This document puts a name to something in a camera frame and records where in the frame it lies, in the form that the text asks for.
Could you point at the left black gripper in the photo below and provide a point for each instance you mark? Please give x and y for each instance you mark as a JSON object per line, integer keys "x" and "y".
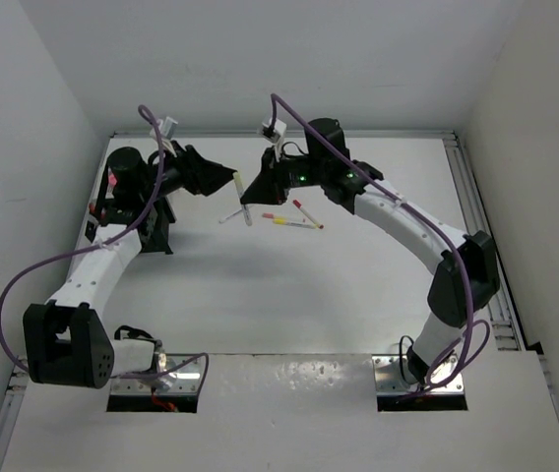
{"x": 197, "y": 173}

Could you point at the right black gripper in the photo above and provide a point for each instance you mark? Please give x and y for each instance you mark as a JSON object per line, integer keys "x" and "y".
{"x": 269, "y": 186}

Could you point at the red capped white marker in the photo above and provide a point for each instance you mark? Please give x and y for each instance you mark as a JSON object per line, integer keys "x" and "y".
{"x": 307, "y": 214}

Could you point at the pink yellow marker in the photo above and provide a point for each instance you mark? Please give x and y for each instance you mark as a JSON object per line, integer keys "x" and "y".
{"x": 282, "y": 218}

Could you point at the yellow capped white marker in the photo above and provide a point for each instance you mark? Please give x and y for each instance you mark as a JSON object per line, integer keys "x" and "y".
{"x": 291, "y": 223}

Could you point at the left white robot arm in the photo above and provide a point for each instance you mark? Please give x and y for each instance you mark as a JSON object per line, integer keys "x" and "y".
{"x": 66, "y": 341}

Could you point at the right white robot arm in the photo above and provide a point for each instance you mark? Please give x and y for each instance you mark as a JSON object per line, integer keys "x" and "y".
{"x": 463, "y": 266}

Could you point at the black slatted organizer bin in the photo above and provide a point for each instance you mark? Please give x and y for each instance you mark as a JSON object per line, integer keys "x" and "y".
{"x": 154, "y": 229}

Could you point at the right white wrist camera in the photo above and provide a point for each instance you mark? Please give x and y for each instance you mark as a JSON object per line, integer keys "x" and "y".
{"x": 273, "y": 131}

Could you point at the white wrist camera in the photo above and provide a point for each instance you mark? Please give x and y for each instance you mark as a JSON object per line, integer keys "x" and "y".
{"x": 167, "y": 127}
{"x": 273, "y": 131}

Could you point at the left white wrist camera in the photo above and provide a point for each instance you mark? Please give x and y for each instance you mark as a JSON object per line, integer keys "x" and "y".
{"x": 167, "y": 127}

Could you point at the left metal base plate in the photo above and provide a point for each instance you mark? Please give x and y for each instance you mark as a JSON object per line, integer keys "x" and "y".
{"x": 176, "y": 375}

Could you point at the metal base plate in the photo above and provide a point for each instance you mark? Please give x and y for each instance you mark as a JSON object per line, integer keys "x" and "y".
{"x": 393, "y": 378}
{"x": 176, "y": 375}

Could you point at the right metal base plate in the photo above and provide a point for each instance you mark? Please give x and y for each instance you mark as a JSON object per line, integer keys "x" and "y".
{"x": 393, "y": 378}

